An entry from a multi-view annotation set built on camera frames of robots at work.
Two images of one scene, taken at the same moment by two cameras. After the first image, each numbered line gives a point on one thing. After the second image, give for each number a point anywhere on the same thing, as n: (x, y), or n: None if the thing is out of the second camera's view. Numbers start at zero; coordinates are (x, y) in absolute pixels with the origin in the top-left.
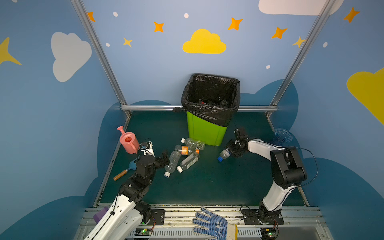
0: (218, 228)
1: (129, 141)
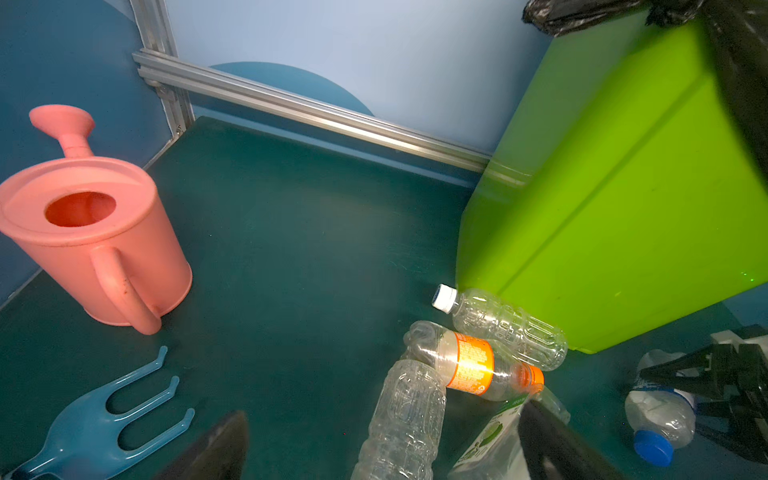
0: None
1: (96, 225)
